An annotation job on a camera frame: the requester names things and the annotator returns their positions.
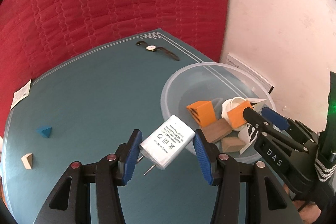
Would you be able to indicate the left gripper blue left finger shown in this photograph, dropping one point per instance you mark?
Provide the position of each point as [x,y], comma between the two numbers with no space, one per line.
[128,154]

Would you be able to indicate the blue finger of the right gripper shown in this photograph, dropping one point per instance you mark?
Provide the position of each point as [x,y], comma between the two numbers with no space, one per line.
[257,121]
[275,118]

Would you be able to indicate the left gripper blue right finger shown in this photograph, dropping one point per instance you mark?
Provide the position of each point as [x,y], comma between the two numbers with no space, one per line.
[207,155]

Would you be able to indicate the white striped wedge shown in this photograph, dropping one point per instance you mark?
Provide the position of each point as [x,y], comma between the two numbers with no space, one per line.
[248,133]

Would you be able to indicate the dark brown wooden block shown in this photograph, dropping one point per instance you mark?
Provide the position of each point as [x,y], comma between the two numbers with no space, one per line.
[217,130]

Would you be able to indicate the white power adapter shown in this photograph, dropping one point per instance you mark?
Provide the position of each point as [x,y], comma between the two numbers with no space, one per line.
[167,142]

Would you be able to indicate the orange striped wedge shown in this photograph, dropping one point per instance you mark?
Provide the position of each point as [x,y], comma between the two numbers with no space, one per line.
[235,114]
[202,112]

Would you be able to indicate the right hand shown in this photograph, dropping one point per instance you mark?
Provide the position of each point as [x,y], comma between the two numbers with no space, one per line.
[309,212]

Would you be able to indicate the small tan wooden block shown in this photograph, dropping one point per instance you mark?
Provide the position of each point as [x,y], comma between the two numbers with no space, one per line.
[232,144]

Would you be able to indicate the white tape roll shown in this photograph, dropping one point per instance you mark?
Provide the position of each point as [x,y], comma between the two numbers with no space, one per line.
[226,107]

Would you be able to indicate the clear plastic bowl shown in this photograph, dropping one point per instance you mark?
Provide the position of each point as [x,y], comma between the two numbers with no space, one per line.
[195,93]

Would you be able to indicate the blue wedge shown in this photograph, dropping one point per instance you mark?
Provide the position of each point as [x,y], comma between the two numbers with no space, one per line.
[44,131]

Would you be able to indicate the light wooden block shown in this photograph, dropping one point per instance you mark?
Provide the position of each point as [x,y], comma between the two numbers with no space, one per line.
[27,160]

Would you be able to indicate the white paper packet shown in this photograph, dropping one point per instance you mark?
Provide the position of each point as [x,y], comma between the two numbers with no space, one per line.
[21,94]

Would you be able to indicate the red quilted mattress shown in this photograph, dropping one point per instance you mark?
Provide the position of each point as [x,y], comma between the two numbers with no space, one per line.
[37,35]

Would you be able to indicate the wristwatch with dark strap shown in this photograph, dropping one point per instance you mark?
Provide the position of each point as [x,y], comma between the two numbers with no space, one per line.
[153,48]

